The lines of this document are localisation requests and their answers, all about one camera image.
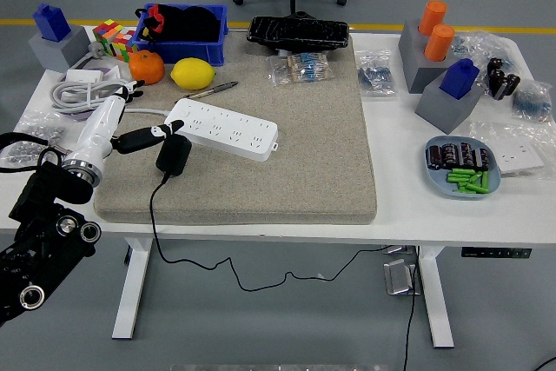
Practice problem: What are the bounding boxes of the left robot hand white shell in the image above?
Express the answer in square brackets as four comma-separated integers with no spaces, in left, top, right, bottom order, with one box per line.
[64,79,186,173]

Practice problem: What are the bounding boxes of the black plug adapter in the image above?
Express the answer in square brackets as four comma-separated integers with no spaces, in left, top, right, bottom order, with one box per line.
[155,133,194,180]

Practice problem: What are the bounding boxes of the black plug cord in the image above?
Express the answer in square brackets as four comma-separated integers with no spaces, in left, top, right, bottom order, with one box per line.
[149,173,394,293]

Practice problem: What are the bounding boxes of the white power strip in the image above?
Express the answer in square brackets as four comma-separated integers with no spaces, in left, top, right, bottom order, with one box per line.
[163,98,280,162]

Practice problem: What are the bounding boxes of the black glossy plastic tray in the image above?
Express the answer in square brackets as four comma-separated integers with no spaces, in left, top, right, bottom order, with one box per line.
[246,15,351,53]

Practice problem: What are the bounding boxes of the purple round disc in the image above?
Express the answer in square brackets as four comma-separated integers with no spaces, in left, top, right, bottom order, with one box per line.
[58,65,112,123]

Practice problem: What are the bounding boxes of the small white box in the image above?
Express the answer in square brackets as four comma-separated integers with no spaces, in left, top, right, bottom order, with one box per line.
[64,67,105,85]

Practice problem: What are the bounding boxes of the clear bag of metal nuts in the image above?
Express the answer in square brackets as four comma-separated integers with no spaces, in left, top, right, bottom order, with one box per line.
[0,112,69,172]

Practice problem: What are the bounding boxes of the orange mandarin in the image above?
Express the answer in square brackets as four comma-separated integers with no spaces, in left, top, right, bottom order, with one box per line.
[128,50,167,86]

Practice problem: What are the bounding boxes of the colourful puzzle cube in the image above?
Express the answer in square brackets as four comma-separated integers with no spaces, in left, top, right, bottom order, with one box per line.
[110,28,139,63]
[92,18,125,57]

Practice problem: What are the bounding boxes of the yellow lemon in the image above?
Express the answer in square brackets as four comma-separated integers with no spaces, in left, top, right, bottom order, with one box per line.
[169,56,217,90]

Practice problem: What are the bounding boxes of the blue bottle-shaped block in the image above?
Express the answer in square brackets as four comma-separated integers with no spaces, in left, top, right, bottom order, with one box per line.
[439,57,481,101]
[32,3,72,43]

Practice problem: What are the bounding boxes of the blue plastic bin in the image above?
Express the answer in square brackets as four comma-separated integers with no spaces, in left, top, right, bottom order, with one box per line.
[132,2,229,67]

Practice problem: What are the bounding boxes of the black silver pen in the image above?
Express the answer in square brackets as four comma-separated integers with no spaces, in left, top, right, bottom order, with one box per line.
[175,80,240,104]

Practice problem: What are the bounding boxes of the white table leg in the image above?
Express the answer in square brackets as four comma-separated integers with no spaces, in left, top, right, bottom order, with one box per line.
[111,238,154,341]
[417,245,455,349]

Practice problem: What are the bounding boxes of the grey-brown mat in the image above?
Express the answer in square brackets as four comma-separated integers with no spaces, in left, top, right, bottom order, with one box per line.
[93,30,378,227]

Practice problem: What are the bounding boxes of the clear bag of blue parts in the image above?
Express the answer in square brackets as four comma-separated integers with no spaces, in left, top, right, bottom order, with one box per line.
[354,49,397,98]

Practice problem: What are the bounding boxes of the large grey holder block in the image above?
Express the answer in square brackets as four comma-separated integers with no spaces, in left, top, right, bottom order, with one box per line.
[398,18,461,95]

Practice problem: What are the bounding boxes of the silver metal pedal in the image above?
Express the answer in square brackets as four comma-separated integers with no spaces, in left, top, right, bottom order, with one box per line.
[382,258,421,297]

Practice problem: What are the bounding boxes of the black capacitor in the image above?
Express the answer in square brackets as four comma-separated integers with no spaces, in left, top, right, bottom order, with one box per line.
[440,142,461,169]
[427,144,444,171]
[458,141,477,168]
[473,147,492,171]

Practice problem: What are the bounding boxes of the blue-grey plate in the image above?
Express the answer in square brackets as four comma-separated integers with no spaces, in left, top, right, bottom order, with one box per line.
[424,135,503,201]

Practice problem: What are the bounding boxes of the orange cylinder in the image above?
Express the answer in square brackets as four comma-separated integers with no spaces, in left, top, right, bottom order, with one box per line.
[417,0,448,36]
[423,23,456,63]

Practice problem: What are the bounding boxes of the clear bag around socket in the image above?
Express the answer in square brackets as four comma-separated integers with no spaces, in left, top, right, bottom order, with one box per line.
[468,121,556,181]

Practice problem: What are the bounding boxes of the crumpled clear plastic bag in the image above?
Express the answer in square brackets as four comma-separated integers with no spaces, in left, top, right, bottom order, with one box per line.
[449,30,522,72]

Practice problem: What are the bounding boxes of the clear bag of black capacitors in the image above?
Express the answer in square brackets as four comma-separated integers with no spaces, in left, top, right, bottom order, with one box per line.
[480,56,522,103]

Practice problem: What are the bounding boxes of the black table control panel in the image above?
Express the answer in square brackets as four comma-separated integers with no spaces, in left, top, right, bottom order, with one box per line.
[460,247,533,260]

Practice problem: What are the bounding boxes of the clear bag of blue resistors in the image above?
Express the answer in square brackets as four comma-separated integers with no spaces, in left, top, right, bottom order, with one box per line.
[510,79,555,123]

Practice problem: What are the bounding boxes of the white coiled power cable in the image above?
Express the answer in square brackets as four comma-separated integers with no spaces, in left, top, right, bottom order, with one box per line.
[51,40,170,116]

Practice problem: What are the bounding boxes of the black cloth bag red string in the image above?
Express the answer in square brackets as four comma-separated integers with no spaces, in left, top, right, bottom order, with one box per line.
[135,3,221,42]

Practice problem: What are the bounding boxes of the black floor cable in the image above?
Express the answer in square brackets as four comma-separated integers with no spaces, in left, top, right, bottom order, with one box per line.
[401,248,425,371]

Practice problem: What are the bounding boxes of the white wall socket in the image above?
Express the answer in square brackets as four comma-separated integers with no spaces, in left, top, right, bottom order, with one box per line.
[493,138,546,175]

